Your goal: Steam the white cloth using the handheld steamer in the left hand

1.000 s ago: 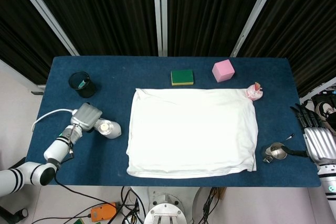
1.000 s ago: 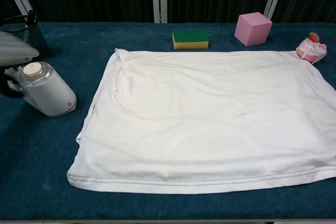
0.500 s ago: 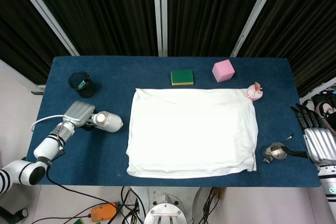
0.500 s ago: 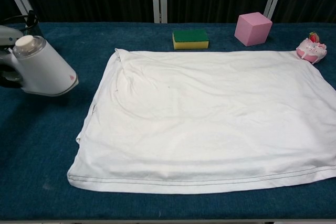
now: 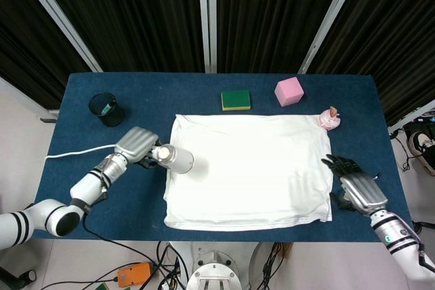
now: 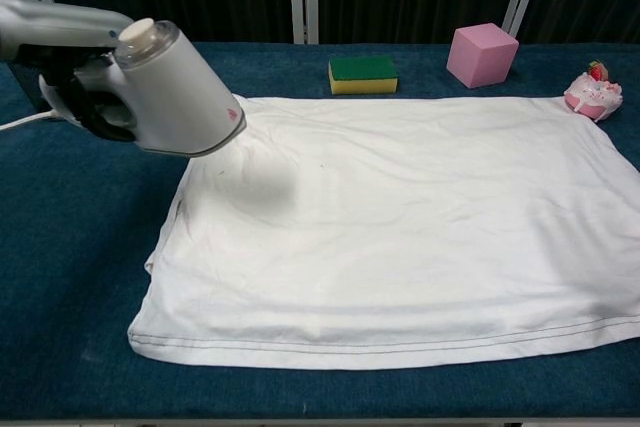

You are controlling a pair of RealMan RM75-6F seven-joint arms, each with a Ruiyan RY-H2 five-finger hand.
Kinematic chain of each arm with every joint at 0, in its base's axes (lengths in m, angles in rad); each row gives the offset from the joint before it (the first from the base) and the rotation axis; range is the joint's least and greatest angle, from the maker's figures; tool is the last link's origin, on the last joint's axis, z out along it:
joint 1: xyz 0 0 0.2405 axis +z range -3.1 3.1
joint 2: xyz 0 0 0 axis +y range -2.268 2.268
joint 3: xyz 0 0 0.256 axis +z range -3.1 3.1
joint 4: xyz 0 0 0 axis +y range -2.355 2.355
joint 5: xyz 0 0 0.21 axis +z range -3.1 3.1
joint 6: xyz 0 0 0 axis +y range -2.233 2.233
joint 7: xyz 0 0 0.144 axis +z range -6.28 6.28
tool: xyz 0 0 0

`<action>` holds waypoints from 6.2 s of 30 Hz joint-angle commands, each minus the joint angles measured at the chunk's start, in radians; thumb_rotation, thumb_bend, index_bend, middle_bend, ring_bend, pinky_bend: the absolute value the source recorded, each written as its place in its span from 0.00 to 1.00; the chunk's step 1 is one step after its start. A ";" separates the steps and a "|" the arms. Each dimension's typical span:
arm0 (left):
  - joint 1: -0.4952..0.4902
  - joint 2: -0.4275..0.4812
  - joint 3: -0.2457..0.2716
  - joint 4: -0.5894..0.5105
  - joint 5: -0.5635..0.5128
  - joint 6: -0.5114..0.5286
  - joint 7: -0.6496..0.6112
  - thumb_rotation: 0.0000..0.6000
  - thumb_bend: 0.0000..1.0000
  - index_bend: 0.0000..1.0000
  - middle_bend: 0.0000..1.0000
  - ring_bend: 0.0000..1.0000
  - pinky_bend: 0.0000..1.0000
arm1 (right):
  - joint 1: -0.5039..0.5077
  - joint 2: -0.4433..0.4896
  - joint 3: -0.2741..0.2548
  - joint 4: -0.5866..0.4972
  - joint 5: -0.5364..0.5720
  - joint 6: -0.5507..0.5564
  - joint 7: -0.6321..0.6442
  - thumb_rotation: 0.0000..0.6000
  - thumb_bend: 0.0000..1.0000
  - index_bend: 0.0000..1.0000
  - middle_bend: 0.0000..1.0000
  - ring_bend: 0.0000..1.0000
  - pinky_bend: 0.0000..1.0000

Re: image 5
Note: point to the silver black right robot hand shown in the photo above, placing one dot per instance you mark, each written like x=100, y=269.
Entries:
x=365, y=191

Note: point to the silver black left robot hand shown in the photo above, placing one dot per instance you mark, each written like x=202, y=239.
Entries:
x=136, y=144

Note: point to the white handheld steam iron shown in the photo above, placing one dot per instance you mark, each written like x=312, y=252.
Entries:
x=176, y=160

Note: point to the white cloth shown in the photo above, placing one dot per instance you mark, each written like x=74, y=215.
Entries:
x=251, y=174

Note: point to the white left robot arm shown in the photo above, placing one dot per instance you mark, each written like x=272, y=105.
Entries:
x=51, y=217

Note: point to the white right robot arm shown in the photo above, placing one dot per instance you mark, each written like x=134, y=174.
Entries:
x=401, y=240

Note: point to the silver robot base column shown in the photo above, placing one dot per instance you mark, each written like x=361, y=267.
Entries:
x=214, y=269

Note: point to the black mesh pen holder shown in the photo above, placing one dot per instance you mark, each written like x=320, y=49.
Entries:
x=112, y=117

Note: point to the blue felt table cover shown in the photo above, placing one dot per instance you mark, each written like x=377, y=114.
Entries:
x=136, y=201

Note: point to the black and white shoe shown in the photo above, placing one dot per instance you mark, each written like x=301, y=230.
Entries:
x=423, y=147

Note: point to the pink toy cake with strawberry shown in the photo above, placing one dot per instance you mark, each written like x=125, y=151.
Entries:
x=329, y=119

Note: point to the green and yellow sponge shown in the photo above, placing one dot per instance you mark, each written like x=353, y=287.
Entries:
x=236, y=100

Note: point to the pink foam cube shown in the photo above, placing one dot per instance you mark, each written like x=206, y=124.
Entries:
x=289, y=92

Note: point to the black curtain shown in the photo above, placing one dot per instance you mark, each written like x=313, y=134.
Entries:
x=142, y=15

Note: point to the orange box device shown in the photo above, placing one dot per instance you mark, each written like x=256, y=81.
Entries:
x=134, y=273

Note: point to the white metal frame post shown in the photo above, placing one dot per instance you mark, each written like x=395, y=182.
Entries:
x=57, y=15
x=331, y=18
x=207, y=15

